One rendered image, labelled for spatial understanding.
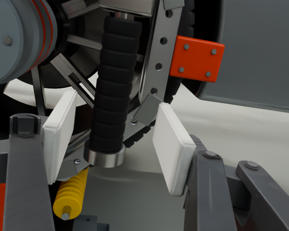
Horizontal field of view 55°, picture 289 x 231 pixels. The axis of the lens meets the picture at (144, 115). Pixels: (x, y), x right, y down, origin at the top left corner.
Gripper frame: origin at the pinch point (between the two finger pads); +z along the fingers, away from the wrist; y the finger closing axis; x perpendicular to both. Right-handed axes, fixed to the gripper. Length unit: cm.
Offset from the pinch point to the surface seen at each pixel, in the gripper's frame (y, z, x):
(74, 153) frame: -4.9, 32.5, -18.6
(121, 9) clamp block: -0.5, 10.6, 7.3
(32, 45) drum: -10.8, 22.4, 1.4
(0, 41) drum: -13.1, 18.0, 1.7
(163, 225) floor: 36, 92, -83
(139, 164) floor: 29, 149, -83
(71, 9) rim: -9.1, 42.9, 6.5
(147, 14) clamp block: 1.8, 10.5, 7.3
